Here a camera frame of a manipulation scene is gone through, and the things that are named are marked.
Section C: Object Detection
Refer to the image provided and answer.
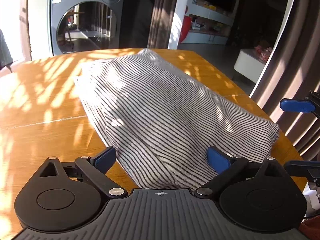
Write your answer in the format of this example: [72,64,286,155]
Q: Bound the white wall shelf unit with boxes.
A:
[178,0,234,46]

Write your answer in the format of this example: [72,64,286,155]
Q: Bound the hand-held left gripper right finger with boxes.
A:
[194,146,290,199]

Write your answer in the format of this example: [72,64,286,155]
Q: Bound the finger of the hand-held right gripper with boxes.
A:
[283,160,320,187]
[279,91,320,118]

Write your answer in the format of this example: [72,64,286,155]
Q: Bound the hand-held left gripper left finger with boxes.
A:
[37,146,128,198]

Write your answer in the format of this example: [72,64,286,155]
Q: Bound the dark blue hanging towel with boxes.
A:
[0,29,13,67]

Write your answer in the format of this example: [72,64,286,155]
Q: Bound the red chair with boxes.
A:
[179,15,192,43]

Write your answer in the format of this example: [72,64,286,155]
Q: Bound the dark brown curtain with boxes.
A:
[149,0,186,49]

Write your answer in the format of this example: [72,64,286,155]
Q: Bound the grey striped garment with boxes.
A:
[74,48,280,191]

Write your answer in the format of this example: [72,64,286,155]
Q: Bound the brown pleated curtain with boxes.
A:
[249,0,320,161]

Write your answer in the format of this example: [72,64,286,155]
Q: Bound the white ottoman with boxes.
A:
[233,48,268,83]

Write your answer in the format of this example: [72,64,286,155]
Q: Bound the grey front-load washing machine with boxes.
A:
[49,0,127,56]

